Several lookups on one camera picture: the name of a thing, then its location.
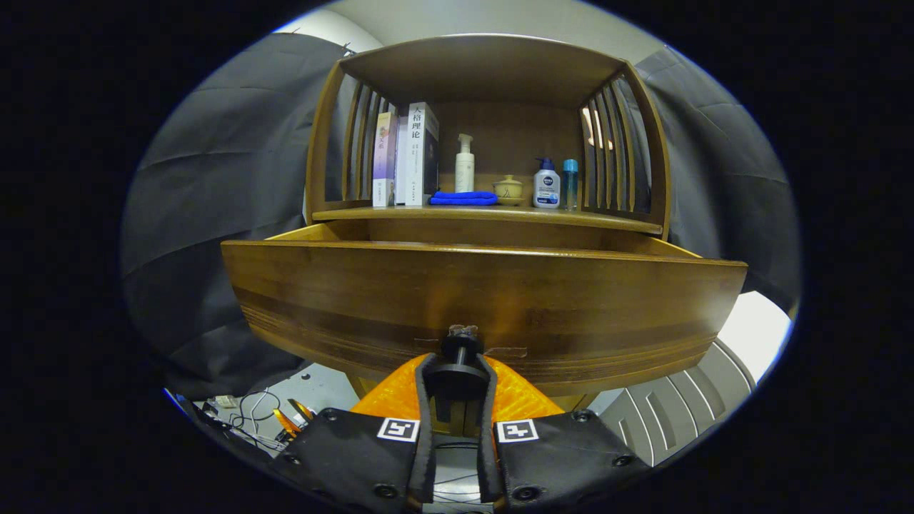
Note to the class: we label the thick white book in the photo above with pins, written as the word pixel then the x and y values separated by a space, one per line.
pixel 421 153

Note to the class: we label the white pump bottle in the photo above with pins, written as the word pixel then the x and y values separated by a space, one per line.
pixel 464 170

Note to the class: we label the small white adapter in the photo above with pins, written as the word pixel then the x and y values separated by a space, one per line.
pixel 225 401

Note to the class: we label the blue folded cloth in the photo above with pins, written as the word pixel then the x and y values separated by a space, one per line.
pixel 464 198

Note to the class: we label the brown wooden cabinet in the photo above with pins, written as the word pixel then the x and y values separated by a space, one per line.
pixel 500 71

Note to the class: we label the white flat sheet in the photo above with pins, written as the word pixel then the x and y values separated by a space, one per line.
pixel 757 328

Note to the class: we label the black drawer knob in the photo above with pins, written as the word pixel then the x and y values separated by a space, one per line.
pixel 460 357

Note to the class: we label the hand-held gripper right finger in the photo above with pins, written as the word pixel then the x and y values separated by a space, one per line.
pixel 487 428

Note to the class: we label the white bottle blue cap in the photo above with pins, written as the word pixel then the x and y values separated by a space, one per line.
pixel 546 188

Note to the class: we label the yellow lidded teacup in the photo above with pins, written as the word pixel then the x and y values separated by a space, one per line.
pixel 508 190

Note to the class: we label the pink purple book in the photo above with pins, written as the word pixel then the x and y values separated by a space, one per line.
pixel 383 160

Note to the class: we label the slim teal bottle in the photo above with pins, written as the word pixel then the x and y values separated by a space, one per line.
pixel 569 184

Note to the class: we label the grey ribbed panel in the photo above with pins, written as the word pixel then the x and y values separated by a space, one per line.
pixel 671 414

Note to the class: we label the brown wooden drawer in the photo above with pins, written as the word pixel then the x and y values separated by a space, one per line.
pixel 500 300

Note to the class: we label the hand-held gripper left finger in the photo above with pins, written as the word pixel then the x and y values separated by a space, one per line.
pixel 425 428

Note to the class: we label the brown wooden countertop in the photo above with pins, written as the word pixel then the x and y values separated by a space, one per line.
pixel 500 214

